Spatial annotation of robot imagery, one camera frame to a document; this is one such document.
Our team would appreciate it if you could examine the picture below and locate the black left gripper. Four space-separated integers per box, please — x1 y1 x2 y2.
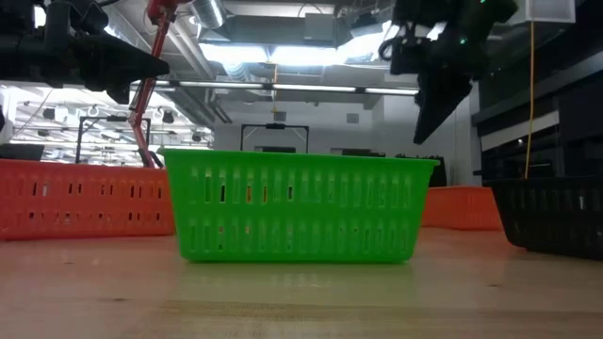
44 0 171 105

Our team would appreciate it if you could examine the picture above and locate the black workstation frame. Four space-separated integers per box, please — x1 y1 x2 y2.
75 115 153 165
239 122 311 153

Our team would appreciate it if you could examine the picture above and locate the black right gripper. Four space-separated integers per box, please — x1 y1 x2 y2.
395 0 491 145

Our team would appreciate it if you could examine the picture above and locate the long ceiling light bar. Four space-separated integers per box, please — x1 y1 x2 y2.
131 79 420 97

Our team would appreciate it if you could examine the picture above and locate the black monitor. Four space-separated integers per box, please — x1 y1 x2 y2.
0 143 46 161

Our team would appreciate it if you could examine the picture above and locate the silver ceiling duct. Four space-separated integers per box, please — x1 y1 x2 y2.
190 0 227 30

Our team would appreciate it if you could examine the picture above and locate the orange plastic basket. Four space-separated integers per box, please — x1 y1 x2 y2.
420 186 504 232
0 158 176 242

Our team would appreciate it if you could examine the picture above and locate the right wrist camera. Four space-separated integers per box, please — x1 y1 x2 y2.
379 33 431 77

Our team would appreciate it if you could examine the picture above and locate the black plastic basket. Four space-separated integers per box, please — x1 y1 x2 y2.
483 176 603 262

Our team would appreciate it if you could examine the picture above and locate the green plastic basket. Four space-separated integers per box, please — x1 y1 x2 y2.
157 147 440 265

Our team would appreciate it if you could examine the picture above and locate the black shelving unit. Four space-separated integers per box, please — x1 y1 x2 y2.
472 27 603 189

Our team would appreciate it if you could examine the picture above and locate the white ceiling box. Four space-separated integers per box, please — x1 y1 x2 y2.
508 0 577 25

